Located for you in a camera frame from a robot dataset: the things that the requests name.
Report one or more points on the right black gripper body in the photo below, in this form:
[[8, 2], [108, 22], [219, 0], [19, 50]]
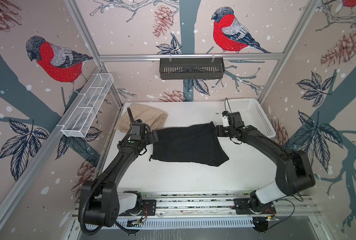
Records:
[[226, 131]]

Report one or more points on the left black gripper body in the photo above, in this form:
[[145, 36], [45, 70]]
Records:
[[150, 138]]

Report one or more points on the beige drawstring shorts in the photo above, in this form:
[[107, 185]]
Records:
[[153, 117]]

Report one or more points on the white plastic laundry basket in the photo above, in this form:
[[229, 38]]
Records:
[[252, 114]]

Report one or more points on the black shorts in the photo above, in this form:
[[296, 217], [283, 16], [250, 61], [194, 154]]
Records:
[[195, 144]]

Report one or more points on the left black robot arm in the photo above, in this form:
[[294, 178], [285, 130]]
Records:
[[99, 199]]

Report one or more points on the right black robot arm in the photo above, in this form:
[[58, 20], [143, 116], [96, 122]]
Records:
[[293, 168]]

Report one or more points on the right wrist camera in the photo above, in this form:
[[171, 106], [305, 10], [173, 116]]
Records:
[[225, 118]]

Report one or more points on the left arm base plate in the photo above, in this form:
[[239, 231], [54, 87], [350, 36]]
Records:
[[146, 208]]

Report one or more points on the black hanging wire basket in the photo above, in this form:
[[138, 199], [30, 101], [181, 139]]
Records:
[[192, 69]]

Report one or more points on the aluminium mounting rail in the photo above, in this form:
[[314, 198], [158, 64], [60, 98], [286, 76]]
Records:
[[221, 205]]

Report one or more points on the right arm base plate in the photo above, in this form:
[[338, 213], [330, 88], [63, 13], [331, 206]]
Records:
[[246, 206]]

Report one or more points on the white wire mesh shelf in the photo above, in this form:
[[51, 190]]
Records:
[[85, 112]]

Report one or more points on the horizontal aluminium frame bar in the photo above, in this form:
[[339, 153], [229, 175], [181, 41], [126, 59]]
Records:
[[140, 58]]

